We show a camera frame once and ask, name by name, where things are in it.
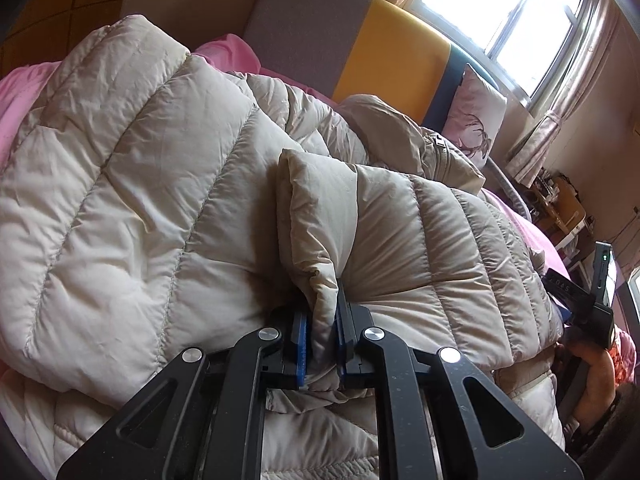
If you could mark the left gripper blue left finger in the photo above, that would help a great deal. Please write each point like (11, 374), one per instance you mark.
(203, 416)

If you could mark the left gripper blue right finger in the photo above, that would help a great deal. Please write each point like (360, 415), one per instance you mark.
(437, 415)

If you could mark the beige quilted down jacket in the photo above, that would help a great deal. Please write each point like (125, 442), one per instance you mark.
(200, 219)

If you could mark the person's right hand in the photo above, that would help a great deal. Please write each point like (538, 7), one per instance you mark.
(600, 389)

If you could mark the cluttered wooden desk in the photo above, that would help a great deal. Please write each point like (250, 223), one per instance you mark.
(558, 212)

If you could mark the right pink curtain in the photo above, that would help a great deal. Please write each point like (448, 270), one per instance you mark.
(527, 157)

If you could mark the deer print pillow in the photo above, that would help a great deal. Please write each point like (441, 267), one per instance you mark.
(475, 117)

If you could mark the window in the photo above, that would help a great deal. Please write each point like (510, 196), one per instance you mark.
(520, 43)

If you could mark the grey yellow blue headboard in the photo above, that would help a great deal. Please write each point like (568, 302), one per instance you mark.
(345, 47)

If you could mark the pink bed blanket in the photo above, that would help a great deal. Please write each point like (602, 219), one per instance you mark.
(225, 52)

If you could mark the brown wooden wardrobe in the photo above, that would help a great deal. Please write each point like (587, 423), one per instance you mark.
(47, 30)

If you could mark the grey curved bed rail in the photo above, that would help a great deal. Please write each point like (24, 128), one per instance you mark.
(506, 185)

